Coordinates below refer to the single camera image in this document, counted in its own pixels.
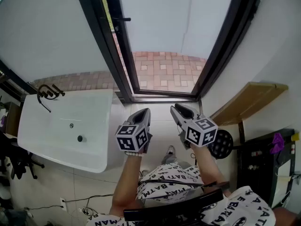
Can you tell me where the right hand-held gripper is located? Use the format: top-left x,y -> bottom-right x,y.
170,103 -> 219,150

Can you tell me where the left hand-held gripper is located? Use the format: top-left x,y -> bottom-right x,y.
114,107 -> 153,154

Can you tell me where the black-framed frosted glass door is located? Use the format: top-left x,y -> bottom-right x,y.
103,0 -> 249,97

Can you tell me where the person's right forearm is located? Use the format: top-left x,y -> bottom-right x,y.
189,144 -> 230,193

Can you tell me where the person's left forearm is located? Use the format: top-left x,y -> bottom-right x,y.
109,153 -> 144,218

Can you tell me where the grey trouser leg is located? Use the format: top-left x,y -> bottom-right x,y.
161,152 -> 177,166

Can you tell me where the white printed shirt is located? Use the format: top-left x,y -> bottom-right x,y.
86,162 -> 276,226

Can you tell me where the white bathtub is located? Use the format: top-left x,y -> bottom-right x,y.
17,88 -> 118,174

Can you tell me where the black shelf unit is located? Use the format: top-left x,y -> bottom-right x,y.
236,128 -> 296,208

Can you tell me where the black chest bar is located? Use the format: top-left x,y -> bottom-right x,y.
123,181 -> 230,222

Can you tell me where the purple cloth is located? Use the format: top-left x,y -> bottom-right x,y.
269,132 -> 285,154

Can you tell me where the black bathtub faucet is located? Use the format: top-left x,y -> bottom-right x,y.
37,83 -> 65,113

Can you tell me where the black office chair base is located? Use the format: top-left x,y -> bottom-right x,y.
14,149 -> 45,180

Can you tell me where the brown cabinet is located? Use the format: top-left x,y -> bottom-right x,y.
4,101 -> 23,136

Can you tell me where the frosted window panel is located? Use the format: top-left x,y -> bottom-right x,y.
0,0 -> 118,86

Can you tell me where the black floor cable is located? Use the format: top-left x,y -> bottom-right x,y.
23,193 -> 115,211

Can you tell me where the black window handle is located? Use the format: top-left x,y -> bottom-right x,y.
112,16 -> 131,33

